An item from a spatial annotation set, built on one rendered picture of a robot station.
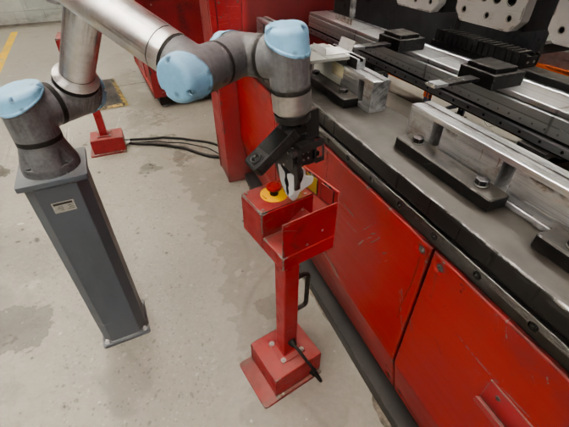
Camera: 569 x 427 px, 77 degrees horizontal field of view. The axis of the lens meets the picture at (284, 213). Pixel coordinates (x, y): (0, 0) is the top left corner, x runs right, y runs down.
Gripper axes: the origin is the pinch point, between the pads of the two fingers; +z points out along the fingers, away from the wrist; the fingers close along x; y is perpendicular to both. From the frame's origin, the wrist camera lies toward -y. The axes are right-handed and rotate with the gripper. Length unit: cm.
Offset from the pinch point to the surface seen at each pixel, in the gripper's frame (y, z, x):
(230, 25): 51, -5, 129
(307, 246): 1.1, 13.1, -4.7
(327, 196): 9.7, 4.1, -1.4
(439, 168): 29.3, -3.7, -16.5
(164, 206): -10, 83, 130
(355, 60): 47, -12, 31
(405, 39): 70, -12, 33
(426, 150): 32.7, -3.8, -9.9
